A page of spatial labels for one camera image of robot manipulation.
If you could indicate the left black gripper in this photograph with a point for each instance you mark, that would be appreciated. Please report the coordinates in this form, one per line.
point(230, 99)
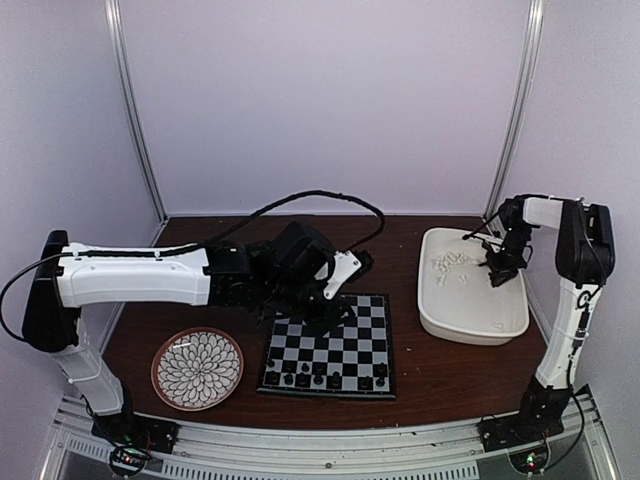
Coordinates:
point(327, 322)

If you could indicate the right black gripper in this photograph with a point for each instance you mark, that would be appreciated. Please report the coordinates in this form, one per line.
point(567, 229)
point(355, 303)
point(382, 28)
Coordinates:
point(503, 271)

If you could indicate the black and grey chessboard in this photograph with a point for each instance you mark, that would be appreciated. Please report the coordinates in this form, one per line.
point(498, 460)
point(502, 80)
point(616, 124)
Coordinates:
point(353, 349)

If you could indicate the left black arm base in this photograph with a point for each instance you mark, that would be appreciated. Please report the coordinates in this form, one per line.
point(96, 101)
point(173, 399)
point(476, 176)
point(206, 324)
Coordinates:
point(144, 433)

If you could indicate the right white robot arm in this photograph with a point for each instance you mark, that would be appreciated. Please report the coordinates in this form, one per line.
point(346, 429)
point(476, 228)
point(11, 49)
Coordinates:
point(584, 260)

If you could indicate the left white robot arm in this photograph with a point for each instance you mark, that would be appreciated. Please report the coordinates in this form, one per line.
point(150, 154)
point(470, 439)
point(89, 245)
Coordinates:
point(70, 276)

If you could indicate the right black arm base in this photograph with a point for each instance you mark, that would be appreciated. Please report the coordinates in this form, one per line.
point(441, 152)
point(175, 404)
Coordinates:
point(497, 433)

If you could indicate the pile of white chess pieces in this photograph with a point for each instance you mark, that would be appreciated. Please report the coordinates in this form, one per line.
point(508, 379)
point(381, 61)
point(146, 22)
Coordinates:
point(444, 264)

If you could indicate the white plastic tub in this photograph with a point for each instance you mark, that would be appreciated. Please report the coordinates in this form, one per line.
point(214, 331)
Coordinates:
point(467, 309)

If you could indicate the floral patterned plate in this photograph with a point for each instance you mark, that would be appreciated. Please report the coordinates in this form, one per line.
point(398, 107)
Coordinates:
point(197, 369)

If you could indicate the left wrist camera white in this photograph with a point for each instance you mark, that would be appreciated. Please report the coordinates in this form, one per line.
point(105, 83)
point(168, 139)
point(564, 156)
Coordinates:
point(343, 267)

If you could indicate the right aluminium frame post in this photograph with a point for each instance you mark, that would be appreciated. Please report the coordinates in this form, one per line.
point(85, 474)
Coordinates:
point(526, 73)

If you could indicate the aluminium frame post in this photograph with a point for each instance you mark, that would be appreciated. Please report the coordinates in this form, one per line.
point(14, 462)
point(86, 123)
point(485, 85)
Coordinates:
point(116, 31)
point(526, 73)

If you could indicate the left aluminium frame post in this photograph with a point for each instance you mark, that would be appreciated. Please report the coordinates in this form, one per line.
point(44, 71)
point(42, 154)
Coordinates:
point(116, 31)

